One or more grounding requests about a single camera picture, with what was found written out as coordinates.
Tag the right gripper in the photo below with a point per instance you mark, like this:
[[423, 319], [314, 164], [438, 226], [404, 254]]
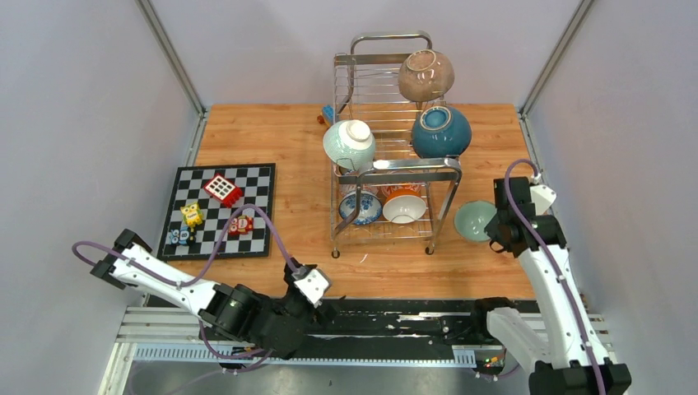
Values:
[[490, 229]]

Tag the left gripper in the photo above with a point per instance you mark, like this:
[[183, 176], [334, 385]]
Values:
[[324, 318]]

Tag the small celadon green bowl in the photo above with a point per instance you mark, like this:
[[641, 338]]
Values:
[[472, 218]]

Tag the teal glazed bowl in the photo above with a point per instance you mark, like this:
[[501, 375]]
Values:
[[441, 131]]

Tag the large ribbed celadon bowl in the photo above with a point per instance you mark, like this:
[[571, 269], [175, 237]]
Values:
[[350, 144]]

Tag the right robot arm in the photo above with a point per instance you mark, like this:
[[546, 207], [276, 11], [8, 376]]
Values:
[[572, 359]]

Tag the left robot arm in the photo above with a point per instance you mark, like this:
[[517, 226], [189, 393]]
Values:
[[234, 312]]

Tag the steel two-tier dish rack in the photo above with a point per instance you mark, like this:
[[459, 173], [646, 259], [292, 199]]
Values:
[[365, 87]]

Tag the red robot toy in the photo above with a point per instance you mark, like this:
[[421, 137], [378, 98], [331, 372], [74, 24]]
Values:
[[241, 225]]

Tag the orange bowl white inside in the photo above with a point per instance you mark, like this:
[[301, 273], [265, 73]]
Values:
[[404, 208]]

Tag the blue floral bowl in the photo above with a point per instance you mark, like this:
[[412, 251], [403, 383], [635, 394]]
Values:
[[370, 207]]

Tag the orange floral white bowl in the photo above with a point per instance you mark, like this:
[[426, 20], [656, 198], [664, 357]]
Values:
[[390, 189]]

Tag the orange geometric pattern bowl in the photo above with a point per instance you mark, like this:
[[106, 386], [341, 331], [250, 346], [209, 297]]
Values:
[[346, 189]]

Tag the blue owl toy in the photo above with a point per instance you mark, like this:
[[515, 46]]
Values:
[[183, 236]]

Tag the yellow owl toy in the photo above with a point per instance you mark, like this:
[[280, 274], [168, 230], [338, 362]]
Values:
[[192, 215]]

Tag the red toy brick block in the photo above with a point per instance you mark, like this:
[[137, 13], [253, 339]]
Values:
[[223, 191]]

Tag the black white chessboard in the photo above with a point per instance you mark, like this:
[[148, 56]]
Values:
[[257, 182]]

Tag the brown speckled bowl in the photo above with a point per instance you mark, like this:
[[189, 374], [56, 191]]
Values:
[[425, 75]]

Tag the toy brick car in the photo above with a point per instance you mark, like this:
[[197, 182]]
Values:
[[327, 116]]

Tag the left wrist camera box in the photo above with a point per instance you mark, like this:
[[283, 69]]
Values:
[[313, 285]]

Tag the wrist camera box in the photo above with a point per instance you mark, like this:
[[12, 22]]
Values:
[[313, 285], [543, 197]]

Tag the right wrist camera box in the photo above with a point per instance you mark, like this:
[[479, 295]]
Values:
[[543, 197]]

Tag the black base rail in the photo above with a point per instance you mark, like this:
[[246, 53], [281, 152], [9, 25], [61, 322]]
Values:
[[416, 333]]

